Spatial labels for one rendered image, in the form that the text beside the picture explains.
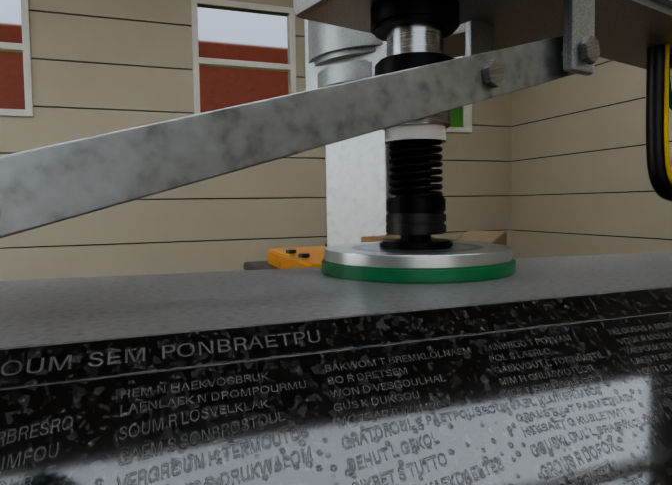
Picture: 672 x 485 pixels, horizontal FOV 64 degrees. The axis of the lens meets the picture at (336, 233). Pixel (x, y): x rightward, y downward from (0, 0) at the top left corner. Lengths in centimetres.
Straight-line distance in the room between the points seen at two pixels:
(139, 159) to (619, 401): 38
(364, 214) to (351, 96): 80
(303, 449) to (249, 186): 636
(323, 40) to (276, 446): 109
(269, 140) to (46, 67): 634
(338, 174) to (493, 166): 684
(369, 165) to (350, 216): 13
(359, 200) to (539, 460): 98
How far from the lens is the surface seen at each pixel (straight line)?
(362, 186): 129
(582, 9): 77
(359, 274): 54
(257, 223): 667
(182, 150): 43
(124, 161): 41
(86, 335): 37
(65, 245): 664
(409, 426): 35
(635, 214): 675
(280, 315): 39
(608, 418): 43
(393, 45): 63
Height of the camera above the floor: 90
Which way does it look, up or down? 3 degrees down
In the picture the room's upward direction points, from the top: 1 degrees counter-clockwise
